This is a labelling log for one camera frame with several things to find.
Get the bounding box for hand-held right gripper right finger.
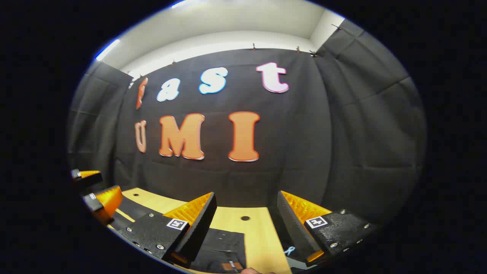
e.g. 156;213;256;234
277;190;378;264

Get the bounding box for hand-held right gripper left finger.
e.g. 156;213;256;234
113;192;218;268

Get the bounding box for dark grey jeans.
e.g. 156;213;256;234
113;196;247;274

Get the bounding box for black backdrop cloth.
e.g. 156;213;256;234
67;19;428;225

